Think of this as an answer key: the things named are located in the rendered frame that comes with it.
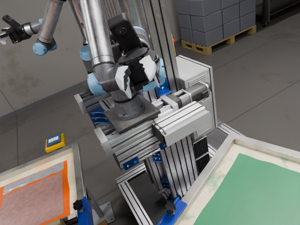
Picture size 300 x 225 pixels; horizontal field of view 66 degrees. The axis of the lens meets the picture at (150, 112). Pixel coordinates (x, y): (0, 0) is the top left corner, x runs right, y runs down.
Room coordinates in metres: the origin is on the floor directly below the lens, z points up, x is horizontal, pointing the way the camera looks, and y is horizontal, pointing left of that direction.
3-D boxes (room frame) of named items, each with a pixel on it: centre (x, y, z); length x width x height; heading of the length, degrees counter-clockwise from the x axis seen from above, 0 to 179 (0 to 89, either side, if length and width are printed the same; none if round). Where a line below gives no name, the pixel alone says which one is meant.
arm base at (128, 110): (0.98, 0.09, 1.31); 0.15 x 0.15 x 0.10
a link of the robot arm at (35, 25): (1.61, 0.50, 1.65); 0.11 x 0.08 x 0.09; 83
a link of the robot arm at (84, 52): (1.45, 0.25, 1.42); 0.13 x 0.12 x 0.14; 173
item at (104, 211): (1.37, 0.70, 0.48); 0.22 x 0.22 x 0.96; 11
